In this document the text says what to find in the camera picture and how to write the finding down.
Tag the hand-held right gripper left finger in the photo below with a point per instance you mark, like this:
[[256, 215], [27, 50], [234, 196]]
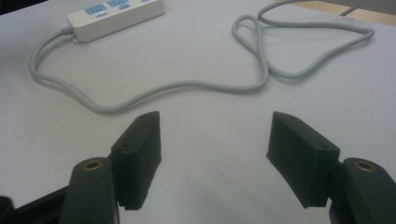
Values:
[[137, 161]]

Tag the white power strip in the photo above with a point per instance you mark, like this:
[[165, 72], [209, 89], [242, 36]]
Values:
[[115, 18]]

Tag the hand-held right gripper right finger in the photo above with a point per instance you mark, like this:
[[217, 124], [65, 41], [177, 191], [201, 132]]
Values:
[[305, 161]]

